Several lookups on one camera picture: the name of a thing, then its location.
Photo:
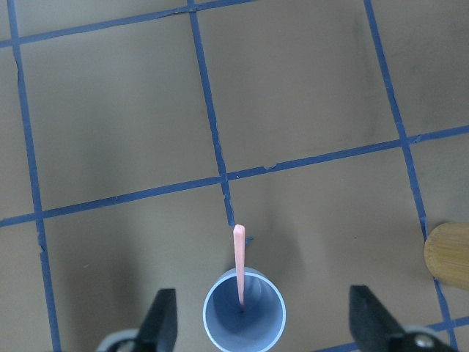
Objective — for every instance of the pink chopstick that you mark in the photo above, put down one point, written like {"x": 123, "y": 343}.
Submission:
{"x": 239, "y": 258}

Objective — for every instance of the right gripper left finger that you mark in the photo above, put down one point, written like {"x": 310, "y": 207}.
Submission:
{"x": 158, "y": 332}

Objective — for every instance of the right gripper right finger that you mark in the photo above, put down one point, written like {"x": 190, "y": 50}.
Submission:
{"x": 371, "y": 325}

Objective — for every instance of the light blue plastic cup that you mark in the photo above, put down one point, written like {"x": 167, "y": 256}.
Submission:
{"x": 256, "y": 327}

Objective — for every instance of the bamboo cup holder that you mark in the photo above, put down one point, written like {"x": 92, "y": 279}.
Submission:
{"x": 446, "y": 254}

